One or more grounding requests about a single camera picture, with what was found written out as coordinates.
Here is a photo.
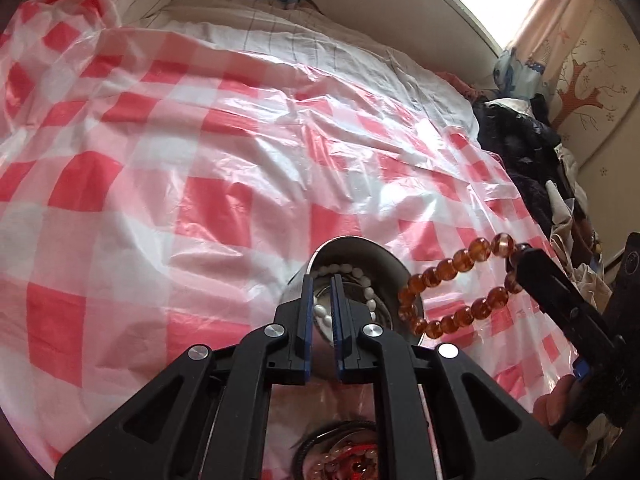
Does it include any person's right hand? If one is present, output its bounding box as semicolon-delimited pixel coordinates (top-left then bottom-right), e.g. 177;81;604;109
531;375;588;441

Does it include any pink curtain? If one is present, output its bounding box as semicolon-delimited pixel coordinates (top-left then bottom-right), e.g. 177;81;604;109
505;0;601;106

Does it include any round metal tin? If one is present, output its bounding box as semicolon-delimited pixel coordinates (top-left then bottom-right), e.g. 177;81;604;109
279;235;427;382

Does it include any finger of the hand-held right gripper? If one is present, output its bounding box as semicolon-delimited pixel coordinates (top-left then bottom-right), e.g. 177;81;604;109
570;355;621;426
507;245;626;361

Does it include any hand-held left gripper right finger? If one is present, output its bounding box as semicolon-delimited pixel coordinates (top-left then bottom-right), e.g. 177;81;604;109
330;274;586;480

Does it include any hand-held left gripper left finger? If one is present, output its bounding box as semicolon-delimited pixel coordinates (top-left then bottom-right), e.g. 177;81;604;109
54;275;315;480

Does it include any beige cloth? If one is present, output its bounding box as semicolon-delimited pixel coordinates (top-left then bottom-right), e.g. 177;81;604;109
547;180;618;306

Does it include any pile of dark clothes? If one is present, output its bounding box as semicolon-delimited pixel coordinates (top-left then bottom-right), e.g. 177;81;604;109
472;95;616;271

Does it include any white bead bracelet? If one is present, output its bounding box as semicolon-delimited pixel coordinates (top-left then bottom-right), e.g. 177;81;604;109
312;262;378;336

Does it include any red beaded cord bracelet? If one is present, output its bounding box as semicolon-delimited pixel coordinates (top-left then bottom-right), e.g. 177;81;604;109
315;442;381;480

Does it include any red checkered plastic sheet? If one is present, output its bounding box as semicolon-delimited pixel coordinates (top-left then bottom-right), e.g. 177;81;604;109
0;0;581;480

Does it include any tree wall sticker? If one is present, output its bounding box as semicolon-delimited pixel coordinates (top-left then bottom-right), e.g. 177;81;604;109
550;55;631;131

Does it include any white grid bedsheet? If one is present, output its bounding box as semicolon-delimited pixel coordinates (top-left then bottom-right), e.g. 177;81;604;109
120;0;481;126

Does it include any amber bead bracelet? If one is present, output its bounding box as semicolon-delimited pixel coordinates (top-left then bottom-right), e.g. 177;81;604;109
397;232;526;338

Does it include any pink cloth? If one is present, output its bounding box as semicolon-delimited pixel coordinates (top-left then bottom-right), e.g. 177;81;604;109
435;70;481;106

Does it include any blue printed cloth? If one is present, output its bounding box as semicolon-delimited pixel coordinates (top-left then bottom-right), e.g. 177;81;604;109
492;47;551;106

